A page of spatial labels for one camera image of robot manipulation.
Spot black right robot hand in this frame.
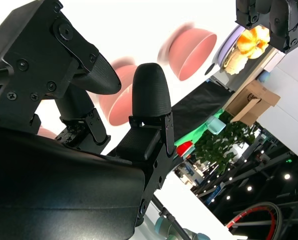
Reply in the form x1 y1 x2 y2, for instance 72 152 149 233
0 0 177 240

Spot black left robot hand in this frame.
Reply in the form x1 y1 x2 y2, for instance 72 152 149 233
235 0 298 54

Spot pink plastic bowl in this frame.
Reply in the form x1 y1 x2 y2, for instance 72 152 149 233
98 64 138 127
38 126 59 140
168 27 218 82

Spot orange flower decoration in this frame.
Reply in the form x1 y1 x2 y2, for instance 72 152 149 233
236 26 270 60

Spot lilac round plate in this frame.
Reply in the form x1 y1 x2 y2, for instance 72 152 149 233
215 26 248 74

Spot brown cardboard box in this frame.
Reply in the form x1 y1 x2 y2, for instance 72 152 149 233
223 79 281 126

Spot black backdrop cloth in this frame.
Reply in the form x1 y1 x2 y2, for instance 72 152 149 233
168 81 236 141

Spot teal cup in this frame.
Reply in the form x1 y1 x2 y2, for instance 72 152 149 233
208 115 226 136

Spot red cup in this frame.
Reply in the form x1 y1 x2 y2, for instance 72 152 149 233
176 141 195 158

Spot green backdrop cloth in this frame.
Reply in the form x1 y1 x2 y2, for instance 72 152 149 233
175 108 225 149

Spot green leafy plant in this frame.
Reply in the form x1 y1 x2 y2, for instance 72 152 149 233
193 112 258 176

